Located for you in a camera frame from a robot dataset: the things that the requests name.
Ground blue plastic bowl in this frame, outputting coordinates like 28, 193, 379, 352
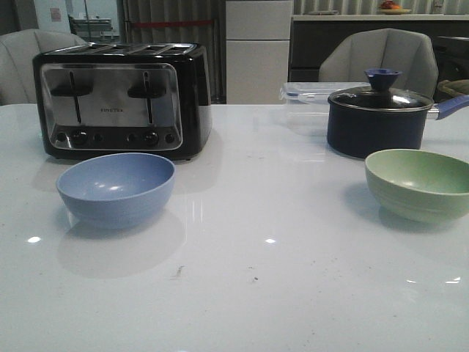
56, 153, 175, 229

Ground green plastic bowl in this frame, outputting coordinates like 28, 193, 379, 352
365, 149, 468, 223

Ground clear plastic food container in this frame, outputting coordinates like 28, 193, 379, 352
279, 82, 369, 137

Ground black and chrome toaster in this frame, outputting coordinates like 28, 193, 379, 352
33, 43, 212, 160

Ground dark blue saucepan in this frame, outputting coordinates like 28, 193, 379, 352
327, 95, 468, 159

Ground white cabinet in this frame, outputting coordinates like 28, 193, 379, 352
226, 1, 293, 105

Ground dark counter with white top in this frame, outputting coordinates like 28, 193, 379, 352
288, 14, 468, 81

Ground grey chair on right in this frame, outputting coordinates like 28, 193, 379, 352
319, 28, 438, 98

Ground grey chair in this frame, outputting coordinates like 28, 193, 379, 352
1, 29, 86, 106
319, 28, 438, 98

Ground glass pot lid blue knob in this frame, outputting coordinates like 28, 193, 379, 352
328, 68, 433, 112

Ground fruit bowl on counter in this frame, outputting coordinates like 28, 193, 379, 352
378, 0, 411, 15

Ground grey chair on left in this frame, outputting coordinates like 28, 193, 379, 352
1, 29, 86, 106

